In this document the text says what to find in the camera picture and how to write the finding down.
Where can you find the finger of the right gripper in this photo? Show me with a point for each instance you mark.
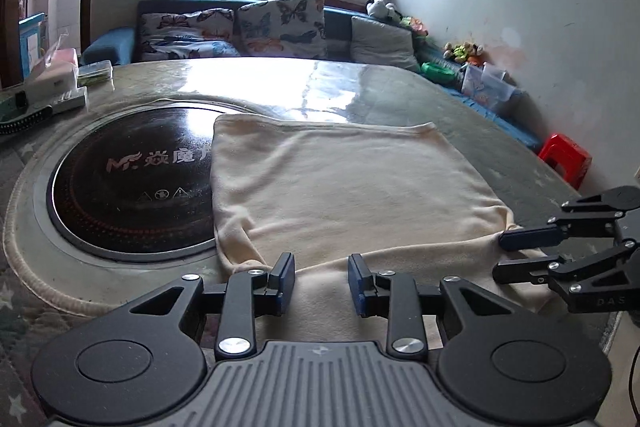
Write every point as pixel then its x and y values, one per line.
pixel 532 238
pixel 537 271

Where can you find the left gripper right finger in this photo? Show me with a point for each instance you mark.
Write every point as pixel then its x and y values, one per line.
pixel 393 296

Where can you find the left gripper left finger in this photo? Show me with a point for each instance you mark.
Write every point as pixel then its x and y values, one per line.
pixel 248 295

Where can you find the cream sweater garment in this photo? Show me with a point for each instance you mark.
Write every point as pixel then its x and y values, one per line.
pixel 402 197

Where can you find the red plastic stool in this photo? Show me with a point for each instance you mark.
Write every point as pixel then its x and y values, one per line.
pixel 567 158

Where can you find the clear plastic storage box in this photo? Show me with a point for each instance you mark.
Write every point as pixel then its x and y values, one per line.
pixel 489 91

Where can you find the black round induction cooktop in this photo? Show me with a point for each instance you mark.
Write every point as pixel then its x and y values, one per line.
pixel 136 187

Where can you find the green bowl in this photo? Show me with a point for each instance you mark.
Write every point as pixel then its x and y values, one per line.
pixel 438 74

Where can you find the colourful plush toys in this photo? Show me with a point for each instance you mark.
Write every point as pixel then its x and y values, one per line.
pixel 464 53

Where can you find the grey quilted star table cover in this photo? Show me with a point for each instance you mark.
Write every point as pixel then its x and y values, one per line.
pixel 87 341

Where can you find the grey cushion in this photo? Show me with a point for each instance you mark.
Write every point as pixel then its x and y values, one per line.
pixel 381 44

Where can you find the butterfly pillow lying flat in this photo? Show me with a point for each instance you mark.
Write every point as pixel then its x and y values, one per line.
pixel 180 36

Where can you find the panda plush toy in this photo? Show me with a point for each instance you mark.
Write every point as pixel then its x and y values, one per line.
pixel 383 11

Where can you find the green packet on table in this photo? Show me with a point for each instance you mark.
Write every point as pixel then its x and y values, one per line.
pixel 95 73

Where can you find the butterfly pillow upright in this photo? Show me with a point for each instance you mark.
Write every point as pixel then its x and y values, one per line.
pixel 284 28

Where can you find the pink white tissue box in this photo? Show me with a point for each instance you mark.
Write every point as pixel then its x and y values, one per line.
pixel 53 83

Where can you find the blue smart watch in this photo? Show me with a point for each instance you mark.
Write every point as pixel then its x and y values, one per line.
pixel 18 115

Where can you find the blue white box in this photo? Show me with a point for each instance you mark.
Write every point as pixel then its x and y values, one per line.
pixel 31 33

